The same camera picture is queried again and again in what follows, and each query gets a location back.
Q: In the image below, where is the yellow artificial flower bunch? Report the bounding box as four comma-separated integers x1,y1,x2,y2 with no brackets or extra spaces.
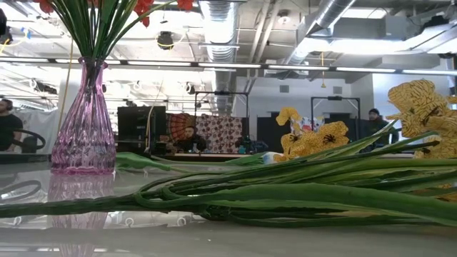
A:
273,106,351,163
0,79,457,229

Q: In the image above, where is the purple glass vase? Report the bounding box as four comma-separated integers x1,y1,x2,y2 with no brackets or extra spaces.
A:
51,56,117,176

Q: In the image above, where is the red artificial flower bunch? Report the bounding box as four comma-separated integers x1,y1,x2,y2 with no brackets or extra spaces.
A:
34,0,119,85
85,0,196,85

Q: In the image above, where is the red white patterned tapestry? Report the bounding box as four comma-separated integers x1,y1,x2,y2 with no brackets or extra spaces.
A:
195,114,243,154

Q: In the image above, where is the person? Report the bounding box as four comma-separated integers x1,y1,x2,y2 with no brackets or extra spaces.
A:
360,108,392,153
0,99,24,153
177,125,208,153

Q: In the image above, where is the black partition panel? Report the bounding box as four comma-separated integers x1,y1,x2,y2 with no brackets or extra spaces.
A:
256,112,292,154

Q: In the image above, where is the orange mandala tapestry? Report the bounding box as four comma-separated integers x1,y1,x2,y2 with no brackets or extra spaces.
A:
166,113,196,143

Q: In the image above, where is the white artificial tulip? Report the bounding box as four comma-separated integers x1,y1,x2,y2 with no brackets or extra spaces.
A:
224,151,286,167
114,151,201,175

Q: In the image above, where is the long ceiling light strip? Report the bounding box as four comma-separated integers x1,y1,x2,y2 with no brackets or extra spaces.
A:
0,56,457,76

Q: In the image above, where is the floral patterned cloth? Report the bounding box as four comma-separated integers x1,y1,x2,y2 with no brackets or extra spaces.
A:
291,116,325,136

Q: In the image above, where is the black chair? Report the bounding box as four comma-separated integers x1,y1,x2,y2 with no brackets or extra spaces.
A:
12,128,46,153

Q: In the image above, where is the black rig frame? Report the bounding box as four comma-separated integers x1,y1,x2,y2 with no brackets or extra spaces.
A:
194,91,250,151
310,95,361,143

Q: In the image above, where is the silver spiral duct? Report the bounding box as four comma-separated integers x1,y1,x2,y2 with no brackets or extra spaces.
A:
283,0,358,67
198,0,239,115

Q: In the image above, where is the black dome camera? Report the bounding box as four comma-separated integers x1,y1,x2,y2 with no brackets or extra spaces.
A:
156,31,175,51

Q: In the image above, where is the yellow hanging cable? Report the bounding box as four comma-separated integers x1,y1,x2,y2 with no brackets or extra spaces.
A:
56,39,75,135

